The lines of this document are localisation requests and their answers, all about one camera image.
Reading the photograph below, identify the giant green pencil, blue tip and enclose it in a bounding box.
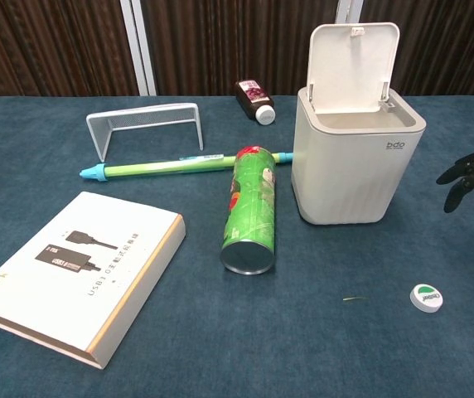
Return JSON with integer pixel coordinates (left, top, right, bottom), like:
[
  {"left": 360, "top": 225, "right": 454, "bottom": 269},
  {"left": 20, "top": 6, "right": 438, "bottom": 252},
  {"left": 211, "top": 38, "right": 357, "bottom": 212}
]
[{"left": 80, "top": 151, "right": 293, "bottom": 184}]

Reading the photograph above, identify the white partition frame post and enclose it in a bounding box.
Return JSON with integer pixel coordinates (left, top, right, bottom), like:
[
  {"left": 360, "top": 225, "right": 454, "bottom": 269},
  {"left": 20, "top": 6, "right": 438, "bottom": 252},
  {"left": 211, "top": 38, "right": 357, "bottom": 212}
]
[
  {"left": 119, "top": 0, "right": 157, "bottom": 97},
  {"left": 335, "top": 0, "right": 365, "bottom": 27}
]

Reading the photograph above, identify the blue felt table mat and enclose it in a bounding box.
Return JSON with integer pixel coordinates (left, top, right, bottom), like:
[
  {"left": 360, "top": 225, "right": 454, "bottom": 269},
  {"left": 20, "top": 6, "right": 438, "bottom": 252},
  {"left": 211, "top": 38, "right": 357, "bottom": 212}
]
[{"left": 0, "top": 95, "right": 474, "bottom": 398}]

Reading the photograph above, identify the white trash bin lid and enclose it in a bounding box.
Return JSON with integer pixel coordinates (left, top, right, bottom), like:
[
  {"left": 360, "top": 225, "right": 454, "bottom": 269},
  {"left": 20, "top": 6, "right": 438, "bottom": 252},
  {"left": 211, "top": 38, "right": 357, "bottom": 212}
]
[{"left": 290, "top": 22, "right": 428, "bottom": 226}]

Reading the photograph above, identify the brown pleated partition panel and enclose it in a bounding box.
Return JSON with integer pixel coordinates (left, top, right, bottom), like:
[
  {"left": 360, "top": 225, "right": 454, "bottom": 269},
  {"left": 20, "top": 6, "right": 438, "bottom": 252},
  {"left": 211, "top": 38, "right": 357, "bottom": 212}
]
[
  {"left": 0, "top": 0, "right": 139, "bottom": 105},
  {"left": 360, "top": 0, "right": 474, "bottom": 97},
  {"left": 141, "top": 0, "right": 341, "bottom": 97}
]

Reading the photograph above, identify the white wire mesh rack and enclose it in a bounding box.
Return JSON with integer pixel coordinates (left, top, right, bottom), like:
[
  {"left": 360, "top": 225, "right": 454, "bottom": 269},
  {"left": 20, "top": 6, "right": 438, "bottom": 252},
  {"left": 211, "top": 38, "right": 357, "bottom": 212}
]
[{"left": 86, "top": 102, "right": 205, "bottom": 163}]

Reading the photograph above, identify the green chips can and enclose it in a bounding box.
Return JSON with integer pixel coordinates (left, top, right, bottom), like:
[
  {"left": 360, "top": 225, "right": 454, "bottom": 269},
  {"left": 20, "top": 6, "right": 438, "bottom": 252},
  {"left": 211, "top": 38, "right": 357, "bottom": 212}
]
[{"left": 220, "top": 145, "right": 278, "bottom": 276}]

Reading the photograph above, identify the white USB cable box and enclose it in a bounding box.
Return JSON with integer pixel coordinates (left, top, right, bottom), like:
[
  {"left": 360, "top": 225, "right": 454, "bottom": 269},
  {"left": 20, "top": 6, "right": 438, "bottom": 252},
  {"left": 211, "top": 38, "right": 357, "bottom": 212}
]
[{"left": 0, "top": 191, "right": 187, "bottom": 370}]

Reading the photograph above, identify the white and green cap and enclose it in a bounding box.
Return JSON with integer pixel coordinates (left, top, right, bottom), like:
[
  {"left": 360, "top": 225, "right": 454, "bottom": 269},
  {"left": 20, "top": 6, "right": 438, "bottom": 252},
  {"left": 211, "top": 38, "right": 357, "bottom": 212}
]
[{"left": 409, "top": 283, "right": 443, "bottom": 313}]

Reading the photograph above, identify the dark purple bottle, white cap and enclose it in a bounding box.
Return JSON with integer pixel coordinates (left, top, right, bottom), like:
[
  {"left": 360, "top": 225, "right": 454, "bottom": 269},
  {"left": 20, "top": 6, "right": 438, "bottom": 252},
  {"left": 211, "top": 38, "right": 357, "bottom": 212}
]
[{"left": 235, "top": 80, "right": 275, "bottom": 125}]

